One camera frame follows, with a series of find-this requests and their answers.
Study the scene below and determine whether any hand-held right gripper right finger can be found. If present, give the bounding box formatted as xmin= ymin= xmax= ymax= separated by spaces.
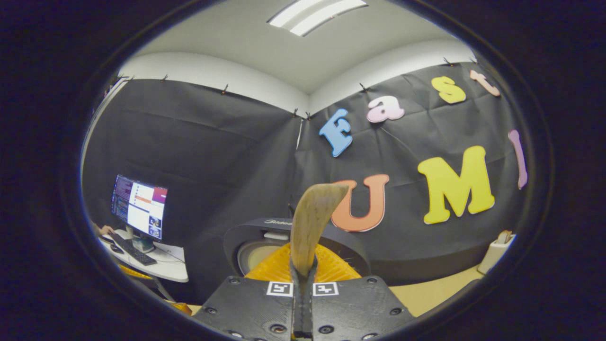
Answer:
xmin=303 ymin=242 xmax=417 ymax=341

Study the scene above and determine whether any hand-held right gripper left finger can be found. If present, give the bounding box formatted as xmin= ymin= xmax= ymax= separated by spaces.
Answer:
xmin=192 ymin=242 xmax=303 ymax=341

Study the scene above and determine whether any black silver rice cooker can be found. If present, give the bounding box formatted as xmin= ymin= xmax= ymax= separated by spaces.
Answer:
xmin=223 ymin=218 xmax=372 ymax=278

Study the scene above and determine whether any wooden spoon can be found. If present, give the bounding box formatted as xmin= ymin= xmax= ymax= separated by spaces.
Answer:
xmin=290 ymin=183 xmax=349 ymax=278

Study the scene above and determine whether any black keyboard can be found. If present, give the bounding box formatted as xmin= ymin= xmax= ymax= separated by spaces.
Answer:
xmin=110 ymin=232 xmax=158 ymax=266

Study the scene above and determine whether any white side table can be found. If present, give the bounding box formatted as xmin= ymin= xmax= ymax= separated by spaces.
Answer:
xmin=98 ymin=229 xmax=189 ymax=283

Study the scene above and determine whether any computer monitor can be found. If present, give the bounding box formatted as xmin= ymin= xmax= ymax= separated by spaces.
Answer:
xmin=111 ymin=174 xmax=169 ymax=241

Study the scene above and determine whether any black backdrop cloth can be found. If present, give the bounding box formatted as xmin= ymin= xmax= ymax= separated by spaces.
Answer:
xmin=80 ymin=59 xmax=531 ymax=304

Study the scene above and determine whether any white toaster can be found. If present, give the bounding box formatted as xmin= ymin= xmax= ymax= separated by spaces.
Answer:
xmin=477 ymin=231 xmax=517 ymax=275

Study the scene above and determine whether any ceiling light panel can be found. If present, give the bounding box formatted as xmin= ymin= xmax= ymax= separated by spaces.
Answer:
xmin=267 ymin=0 xmax=369 ymax=37

